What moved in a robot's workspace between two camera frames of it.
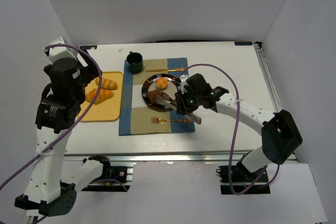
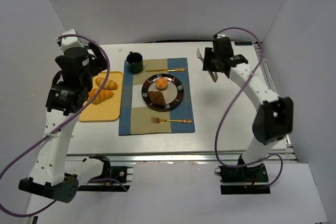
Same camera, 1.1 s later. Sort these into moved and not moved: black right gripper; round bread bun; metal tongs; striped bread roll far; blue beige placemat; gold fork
Moved: metal tongs; black right gripper
Not moved: round bread bun; gold fork; striped bread roll far; blue beige placemat
